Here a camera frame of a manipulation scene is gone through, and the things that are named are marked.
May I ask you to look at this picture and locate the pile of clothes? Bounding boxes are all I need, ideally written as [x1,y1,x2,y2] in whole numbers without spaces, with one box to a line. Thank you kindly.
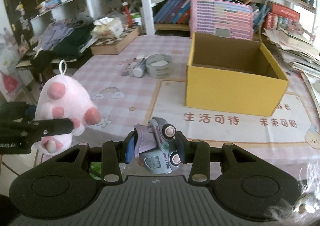
[30,13,94,67]

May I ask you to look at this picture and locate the row of blue books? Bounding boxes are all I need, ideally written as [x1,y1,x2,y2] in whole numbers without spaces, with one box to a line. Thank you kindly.
[153,0,190,24]

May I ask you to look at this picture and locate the pink keyboard learning tablet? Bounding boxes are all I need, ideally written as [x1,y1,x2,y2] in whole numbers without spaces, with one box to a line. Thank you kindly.
[189,0,253,40]

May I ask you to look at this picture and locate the grey tape roll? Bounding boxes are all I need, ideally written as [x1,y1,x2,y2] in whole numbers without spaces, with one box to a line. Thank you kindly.
[145,54,172,79]

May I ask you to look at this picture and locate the tissue pack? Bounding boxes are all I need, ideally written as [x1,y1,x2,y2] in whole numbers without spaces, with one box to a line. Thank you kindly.
[92,17,124,38]

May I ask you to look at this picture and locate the pink checkered tablecloth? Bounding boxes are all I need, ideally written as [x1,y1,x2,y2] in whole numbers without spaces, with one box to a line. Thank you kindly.
[70,36,319,178]

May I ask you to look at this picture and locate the pink plush pig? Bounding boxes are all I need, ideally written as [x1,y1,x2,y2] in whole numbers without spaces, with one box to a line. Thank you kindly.
[34,60,101,156]

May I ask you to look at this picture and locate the red box of books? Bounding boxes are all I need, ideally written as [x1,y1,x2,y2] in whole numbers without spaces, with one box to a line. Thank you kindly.
[263,2,300,29]

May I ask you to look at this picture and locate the grey toy car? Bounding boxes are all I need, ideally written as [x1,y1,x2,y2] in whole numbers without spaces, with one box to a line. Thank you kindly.
[134,117,181,174]

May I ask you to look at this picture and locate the green white jar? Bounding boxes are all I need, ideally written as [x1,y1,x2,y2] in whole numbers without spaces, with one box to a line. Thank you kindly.
[131,12,142,25]

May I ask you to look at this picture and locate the wooden chess board box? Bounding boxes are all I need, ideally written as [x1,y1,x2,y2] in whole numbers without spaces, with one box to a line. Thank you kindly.
[90,25,140,55]

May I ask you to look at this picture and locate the white red small box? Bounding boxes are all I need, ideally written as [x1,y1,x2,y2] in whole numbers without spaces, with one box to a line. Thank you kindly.
[127,60,138,76]

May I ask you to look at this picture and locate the white tube bottle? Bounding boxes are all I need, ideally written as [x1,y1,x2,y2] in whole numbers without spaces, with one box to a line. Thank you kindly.
[132,58,146,78]

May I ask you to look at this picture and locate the yellow cardboard box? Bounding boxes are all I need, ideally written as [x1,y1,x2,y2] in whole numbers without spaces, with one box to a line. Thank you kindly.
[185,32,289,117]

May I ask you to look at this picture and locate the red figurine pen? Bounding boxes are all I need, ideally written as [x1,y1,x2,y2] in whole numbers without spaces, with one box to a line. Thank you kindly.
[122,2,133,26]

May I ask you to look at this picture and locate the stack of papers and books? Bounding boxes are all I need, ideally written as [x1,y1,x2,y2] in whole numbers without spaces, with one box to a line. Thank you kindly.
[263,29,319,78]

